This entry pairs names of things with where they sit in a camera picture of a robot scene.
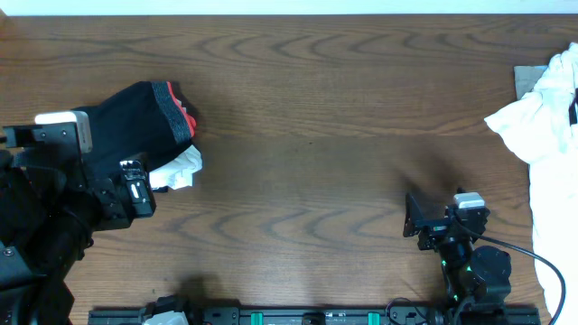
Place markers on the grey cloth piece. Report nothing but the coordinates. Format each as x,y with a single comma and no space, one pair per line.
525,78

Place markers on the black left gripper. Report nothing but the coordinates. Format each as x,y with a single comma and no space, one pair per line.
114,211

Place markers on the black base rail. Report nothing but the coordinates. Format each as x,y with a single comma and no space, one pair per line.
177,310

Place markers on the black leggings with red waistband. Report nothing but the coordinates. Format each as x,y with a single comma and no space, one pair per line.
143,118

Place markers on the folded white garment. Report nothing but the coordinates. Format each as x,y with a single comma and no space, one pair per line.
177,173

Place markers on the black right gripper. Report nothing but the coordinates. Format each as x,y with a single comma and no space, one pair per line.
415,222

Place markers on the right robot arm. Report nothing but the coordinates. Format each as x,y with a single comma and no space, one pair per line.
476,278

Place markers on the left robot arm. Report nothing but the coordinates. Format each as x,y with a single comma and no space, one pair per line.
51,205

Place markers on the crumpled white shirt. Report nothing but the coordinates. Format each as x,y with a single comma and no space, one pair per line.
541,130

